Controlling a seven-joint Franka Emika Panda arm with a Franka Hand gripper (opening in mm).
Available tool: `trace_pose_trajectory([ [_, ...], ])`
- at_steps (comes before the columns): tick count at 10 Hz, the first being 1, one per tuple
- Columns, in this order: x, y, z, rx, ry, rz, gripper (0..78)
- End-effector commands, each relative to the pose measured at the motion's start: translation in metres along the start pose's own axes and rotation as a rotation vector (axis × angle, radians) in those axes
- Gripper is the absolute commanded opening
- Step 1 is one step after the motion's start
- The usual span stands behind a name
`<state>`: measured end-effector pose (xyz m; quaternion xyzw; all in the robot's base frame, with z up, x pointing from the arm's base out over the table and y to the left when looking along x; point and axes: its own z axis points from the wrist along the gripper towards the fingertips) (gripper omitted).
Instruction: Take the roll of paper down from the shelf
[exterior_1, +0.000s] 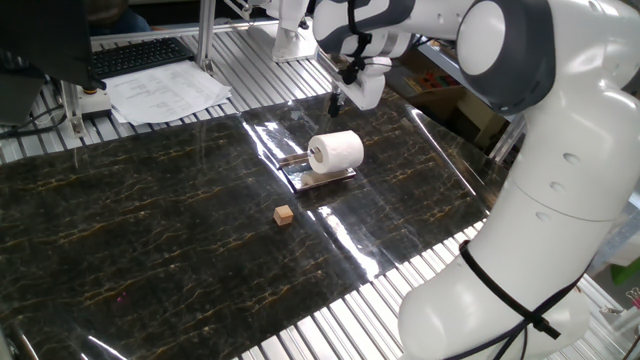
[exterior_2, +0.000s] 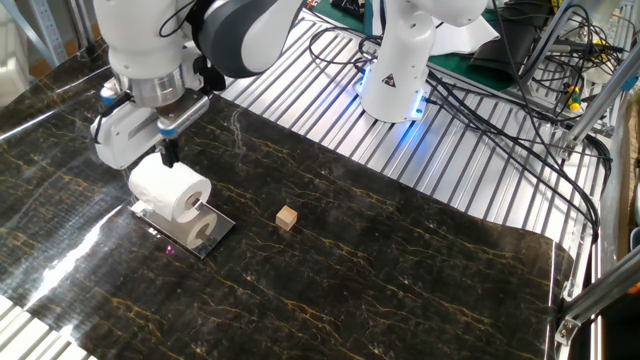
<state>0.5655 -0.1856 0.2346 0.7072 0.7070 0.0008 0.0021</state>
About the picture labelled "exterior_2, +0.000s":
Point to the chrome paper roll holder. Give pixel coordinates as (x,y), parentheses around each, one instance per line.
(170,230)

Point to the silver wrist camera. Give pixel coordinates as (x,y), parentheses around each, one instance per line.
(182,114)

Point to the aluminium strut with bracket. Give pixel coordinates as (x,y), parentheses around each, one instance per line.
(595,295)

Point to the small wooden cube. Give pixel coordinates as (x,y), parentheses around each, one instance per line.
(286,218)

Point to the white plastic bin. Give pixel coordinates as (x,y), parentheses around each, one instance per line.
(12,70)

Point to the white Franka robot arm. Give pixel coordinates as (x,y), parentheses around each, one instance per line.
(400,60)

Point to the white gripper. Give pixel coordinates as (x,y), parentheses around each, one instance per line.
(122,140)

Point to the black pouch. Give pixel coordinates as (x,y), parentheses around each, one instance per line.
(505,50)

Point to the grey metal shelf upright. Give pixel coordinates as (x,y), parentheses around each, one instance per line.
(42,25)

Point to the aluminium frame strut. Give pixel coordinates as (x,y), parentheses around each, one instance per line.
(600,100)

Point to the black marble pattern mat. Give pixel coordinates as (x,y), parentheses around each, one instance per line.
(350,280)

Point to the green cutting mat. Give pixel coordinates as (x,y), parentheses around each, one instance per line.
(465,72)

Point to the black electronic device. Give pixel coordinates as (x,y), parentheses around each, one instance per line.
(350,7)

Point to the white paper sheet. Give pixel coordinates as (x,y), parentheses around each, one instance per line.
(465,37)

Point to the white toilet paper roll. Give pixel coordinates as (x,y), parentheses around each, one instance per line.
(160,185)

